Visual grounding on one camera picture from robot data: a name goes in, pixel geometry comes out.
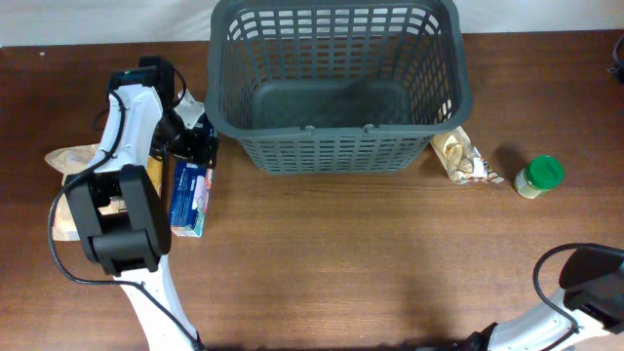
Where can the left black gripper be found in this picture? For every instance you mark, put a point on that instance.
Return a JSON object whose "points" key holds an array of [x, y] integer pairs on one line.
{"points": [[196, 143]]}

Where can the grey plastic shopping basket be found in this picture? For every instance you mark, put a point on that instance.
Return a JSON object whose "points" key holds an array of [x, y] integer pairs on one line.
{"points": [[310, 87]]}

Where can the blue tissue pack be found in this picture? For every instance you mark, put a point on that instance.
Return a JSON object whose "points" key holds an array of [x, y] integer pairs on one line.
{"points": [[193, 182]]}

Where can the beige snack bag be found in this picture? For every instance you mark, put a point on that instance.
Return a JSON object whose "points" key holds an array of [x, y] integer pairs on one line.
{"points": [[461, 159]]}

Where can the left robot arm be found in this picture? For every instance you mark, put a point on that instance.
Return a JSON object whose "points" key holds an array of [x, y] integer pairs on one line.
{"points": [[120, 218]]}

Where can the orange spaghetti packet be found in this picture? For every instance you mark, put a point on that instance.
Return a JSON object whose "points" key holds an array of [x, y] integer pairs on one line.
{"points": [[155, 173]]}

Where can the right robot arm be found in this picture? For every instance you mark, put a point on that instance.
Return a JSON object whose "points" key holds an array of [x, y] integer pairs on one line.
{"points": [[587, 304]]}

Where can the green lid glass jar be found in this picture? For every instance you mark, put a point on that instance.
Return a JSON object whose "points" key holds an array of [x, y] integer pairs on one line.
{"points": [[541, 175]]}

